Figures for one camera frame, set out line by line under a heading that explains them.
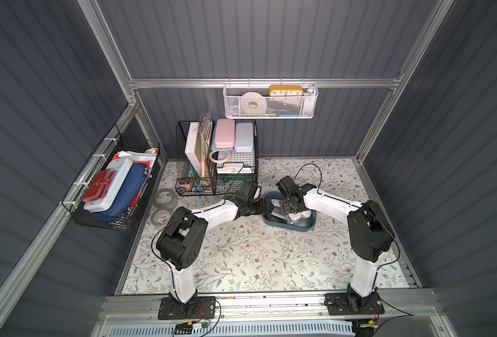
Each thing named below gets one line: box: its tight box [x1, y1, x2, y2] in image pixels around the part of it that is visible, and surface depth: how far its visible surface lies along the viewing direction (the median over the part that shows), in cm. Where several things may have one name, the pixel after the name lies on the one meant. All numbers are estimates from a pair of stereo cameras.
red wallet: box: [82, 168, 117, 203], surface depth 64 cm
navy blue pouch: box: [92, 163, 149, 220], surface depth 68 cm
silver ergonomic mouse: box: [287, 212, 302, 224], surface depth 95 cm
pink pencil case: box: [214, 118, 236, 149], surface depth 97 cm
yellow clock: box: [268, 84, 304, 97], surface depth 90 cm
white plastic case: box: [83, 157, 134, 213], surface depth 66 cm
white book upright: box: [184, 121, 203, 177], surface depth 94 cm
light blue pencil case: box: [234, 122, 255, 154], surface depth 100 cm
